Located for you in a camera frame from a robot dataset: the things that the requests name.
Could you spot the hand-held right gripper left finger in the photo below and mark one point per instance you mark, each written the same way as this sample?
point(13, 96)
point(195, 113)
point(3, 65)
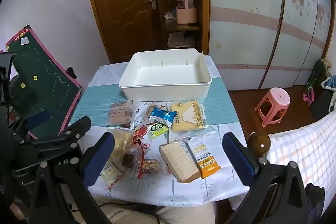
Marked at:
point(98, 158)

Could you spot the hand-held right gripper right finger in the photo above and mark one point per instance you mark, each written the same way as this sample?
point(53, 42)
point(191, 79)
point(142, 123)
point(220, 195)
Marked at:
point(237, 161)

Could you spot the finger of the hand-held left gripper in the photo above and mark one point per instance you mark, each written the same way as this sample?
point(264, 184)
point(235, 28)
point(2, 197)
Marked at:
point(78, 127)
point(39, 119)

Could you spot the orange and white snack packet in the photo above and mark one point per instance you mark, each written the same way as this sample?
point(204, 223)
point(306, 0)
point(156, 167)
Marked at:
point(207, 161)

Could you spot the brown round bread packet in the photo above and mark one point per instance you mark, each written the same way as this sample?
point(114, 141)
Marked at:
point(119, 113)

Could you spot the dark brown snack piece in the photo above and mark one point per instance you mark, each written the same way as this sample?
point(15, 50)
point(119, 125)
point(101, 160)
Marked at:
point(126, 126)

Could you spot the clear red-print snack packet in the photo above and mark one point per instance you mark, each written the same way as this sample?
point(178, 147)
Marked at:
point(140, 145)

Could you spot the beige wafer sandwich packet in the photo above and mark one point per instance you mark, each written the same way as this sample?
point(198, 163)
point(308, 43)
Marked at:
point(178, 161)

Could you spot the green snack packet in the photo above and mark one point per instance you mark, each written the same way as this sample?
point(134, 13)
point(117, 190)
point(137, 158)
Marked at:
point(157, 130)

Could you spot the clear nut bar packet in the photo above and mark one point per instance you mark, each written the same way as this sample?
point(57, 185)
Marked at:
point(148, 112)

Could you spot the large yellow cake packet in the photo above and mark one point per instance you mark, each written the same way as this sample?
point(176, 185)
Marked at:
point(183, 116)

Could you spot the blue snack packet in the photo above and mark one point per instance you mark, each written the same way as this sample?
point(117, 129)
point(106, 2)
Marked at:
point(164, 116)

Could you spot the white plastic bin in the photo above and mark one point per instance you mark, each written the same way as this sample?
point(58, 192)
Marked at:
point(162, 74)

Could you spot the pink framed chalkboard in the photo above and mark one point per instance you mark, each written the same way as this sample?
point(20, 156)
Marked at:
point(42, 77)

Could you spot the black clip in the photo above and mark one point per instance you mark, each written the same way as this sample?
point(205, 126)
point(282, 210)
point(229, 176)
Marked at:
point(71, 72)

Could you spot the pink plastic stool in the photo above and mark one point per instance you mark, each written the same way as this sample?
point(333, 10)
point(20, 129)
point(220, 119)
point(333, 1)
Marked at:
point(275, 98)

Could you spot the checked blanket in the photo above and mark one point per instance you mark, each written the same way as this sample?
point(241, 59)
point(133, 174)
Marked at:
point(309, 140)

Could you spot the person's legs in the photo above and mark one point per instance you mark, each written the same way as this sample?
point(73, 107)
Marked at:
point(183, 216)

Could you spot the dark cloth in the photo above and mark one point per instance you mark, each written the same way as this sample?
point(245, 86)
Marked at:
point(316, 197)

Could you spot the pink toy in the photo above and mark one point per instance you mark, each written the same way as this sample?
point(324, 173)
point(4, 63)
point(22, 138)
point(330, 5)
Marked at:
point(308, 97)

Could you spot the green box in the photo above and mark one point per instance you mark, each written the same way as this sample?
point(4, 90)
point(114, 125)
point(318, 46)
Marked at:
point(317, 74)

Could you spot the blue and white bag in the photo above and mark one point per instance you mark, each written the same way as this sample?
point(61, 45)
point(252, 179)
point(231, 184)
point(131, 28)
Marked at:
point(331, 87)

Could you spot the pale floral wardrobe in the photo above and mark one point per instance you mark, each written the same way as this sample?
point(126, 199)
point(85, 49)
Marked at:
point(249, 37)

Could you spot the wooden door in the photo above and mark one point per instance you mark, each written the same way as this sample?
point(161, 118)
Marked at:
point(118, 3)

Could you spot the folded pink cloth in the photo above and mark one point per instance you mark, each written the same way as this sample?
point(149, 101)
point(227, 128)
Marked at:
point(181, 40)

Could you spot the wooden corner shelf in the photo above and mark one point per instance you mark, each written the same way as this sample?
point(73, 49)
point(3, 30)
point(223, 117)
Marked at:
point(204, 3)

